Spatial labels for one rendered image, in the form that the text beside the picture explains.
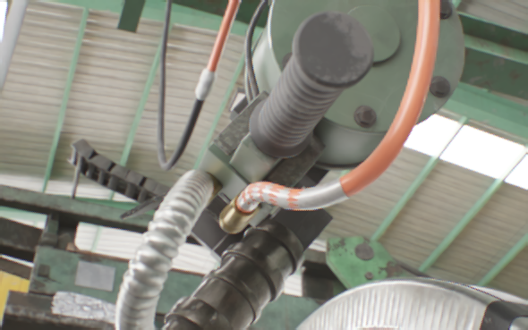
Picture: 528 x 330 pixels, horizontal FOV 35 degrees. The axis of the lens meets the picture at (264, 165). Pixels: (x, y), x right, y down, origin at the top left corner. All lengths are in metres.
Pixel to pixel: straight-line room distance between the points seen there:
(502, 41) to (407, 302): 3.54
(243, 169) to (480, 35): 3.60
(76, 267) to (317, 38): 1.30
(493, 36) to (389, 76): 3.57
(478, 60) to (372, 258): 2.16
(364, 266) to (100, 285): 0.59
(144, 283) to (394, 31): 0.29
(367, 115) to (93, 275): 1.16
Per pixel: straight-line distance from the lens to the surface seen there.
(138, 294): 0.41
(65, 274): 1.67
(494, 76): 4.01
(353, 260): 1.87
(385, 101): 0.59
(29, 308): 1.63
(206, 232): 0.79
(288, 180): 0.58
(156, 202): 0.64
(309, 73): 0.42
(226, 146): 0.57
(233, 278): 0.67
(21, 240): 1.79
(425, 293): 0.67
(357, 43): 0.43
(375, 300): 0.76
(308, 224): 0.72
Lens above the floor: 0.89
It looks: 41 degrees up
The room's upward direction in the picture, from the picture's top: straight up
